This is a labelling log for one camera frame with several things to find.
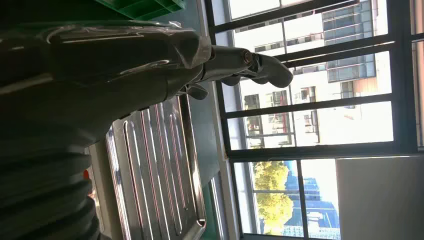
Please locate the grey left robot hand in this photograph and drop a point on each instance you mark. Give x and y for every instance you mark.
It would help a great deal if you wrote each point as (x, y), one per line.
(99, 73)

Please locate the green plastic crate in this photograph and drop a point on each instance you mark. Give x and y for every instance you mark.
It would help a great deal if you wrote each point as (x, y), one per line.
(142, 8)

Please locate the steel scale tray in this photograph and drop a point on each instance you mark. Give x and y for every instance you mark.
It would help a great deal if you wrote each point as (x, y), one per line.
(155, 172)

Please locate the dark window frame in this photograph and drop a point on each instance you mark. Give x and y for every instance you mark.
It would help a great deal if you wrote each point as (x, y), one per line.
(400, 99)

